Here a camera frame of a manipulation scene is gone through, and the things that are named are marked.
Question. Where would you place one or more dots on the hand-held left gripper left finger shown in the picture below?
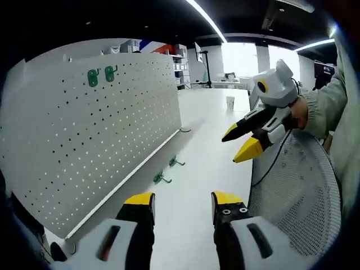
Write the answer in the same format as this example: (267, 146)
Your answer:
(137, 230)

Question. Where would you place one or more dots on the green hook assembly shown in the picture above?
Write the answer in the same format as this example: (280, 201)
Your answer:
(109, 74)
(92, 78)
(159, 177)
(173, 161)

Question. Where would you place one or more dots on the short ceiling light strip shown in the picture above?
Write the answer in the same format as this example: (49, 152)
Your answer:
(315, 45)

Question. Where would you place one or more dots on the person's right hand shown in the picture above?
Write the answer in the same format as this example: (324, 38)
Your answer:
(301, 112)

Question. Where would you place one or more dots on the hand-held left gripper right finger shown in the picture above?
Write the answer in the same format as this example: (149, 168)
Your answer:
(227, 233)

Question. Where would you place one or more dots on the long ceiling light strip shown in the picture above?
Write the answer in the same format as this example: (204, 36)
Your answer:
(206, 19)

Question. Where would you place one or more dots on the grey tilted board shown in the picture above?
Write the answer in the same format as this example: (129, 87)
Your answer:
(253, 99)

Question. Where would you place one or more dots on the white pegboard mounting plate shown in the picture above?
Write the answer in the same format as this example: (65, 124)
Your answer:
(84, 140)

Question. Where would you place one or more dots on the dark monitor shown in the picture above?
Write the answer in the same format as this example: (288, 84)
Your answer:
(323, 71)

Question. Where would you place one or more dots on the round white pegboard foot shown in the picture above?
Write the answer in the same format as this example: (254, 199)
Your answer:
(185, 130)
(72, 249)

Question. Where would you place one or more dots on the white paper cup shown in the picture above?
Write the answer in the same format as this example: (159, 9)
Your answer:
(230, 103)

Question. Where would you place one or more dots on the white metal shelving rack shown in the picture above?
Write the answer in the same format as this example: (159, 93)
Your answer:
(181, 67)

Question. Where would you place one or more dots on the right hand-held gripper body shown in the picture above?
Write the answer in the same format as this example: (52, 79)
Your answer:
(281, 90)

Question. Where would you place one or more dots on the black tripod stand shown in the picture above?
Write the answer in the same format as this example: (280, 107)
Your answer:
(208, 67)

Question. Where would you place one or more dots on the grey mesh chair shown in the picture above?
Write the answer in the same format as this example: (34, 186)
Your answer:
(303, 202)

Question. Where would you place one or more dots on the person's body in grey jacket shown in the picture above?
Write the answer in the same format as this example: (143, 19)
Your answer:
(350, 154)

